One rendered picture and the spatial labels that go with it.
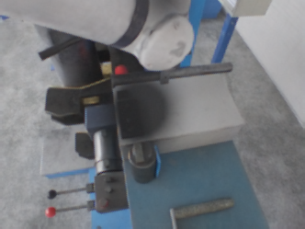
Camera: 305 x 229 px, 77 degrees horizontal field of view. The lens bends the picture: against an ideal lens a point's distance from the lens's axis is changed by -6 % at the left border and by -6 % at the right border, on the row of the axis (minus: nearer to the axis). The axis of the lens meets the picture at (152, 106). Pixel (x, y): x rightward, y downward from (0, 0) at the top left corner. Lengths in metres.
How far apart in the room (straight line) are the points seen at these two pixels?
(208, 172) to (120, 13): 0.61
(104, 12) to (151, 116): 0.46
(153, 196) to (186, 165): 0.15
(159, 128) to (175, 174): 0.18
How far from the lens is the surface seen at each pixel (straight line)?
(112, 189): 0.75
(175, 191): 0.70
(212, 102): 0.71
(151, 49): 0.26
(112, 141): 0.83
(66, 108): 0.96
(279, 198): 2.09
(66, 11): 0.22
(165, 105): 0.67
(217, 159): 0.76
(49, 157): 1.87
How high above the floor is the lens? 1.74
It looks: 56 degrees down
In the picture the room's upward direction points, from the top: 3 degrees clockwise
